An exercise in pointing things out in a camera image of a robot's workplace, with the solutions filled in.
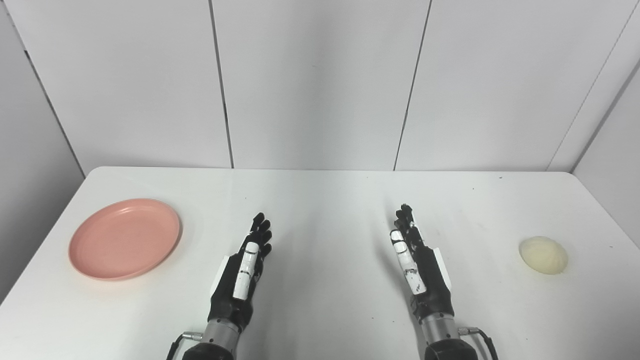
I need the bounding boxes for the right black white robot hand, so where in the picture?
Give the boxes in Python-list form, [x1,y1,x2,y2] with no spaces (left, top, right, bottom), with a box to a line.
[389,203,456,322]

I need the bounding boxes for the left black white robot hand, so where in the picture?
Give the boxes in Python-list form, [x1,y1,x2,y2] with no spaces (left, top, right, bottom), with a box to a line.
[207,212,273,332]

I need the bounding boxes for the pale yellow steamed bun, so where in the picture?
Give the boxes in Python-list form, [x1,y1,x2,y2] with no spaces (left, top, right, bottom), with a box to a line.
[519,236,569,275]

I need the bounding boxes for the pink round plate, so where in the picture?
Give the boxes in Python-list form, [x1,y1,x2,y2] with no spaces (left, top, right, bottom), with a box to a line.
[68,198,183,281]

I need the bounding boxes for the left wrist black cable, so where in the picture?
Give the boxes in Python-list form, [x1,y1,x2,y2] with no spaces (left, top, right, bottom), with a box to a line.
[166,331,204,360]

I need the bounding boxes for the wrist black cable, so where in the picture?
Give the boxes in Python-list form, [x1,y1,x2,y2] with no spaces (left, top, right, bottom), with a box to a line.
[458,326,500,360]
[166,331,204,360]

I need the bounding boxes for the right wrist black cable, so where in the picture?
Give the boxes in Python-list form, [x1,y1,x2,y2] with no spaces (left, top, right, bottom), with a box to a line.
[458,326,500,360]

